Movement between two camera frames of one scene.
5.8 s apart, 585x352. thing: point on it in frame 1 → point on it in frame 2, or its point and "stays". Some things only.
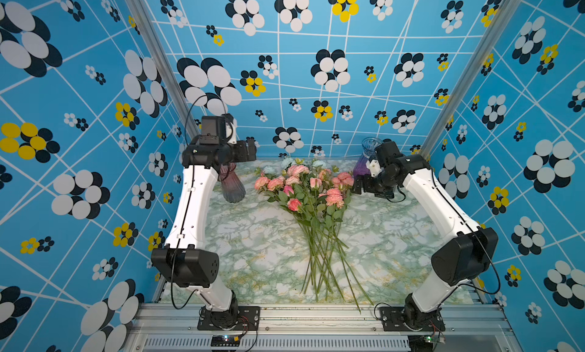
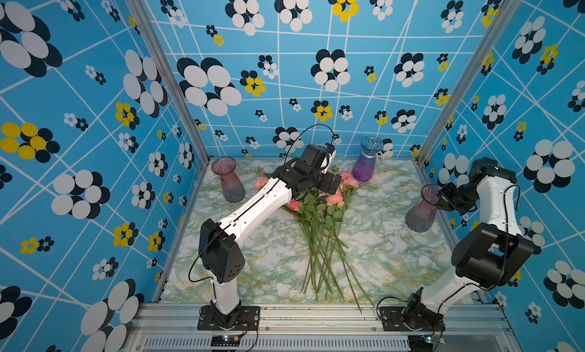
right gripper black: (367, 187) → (442, 199)
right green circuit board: (421, 344) stays
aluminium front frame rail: (175, 328) stays
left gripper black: (244, 155) → (326, 185)
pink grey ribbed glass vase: (233, 189) stays
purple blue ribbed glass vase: (369, 145) stays
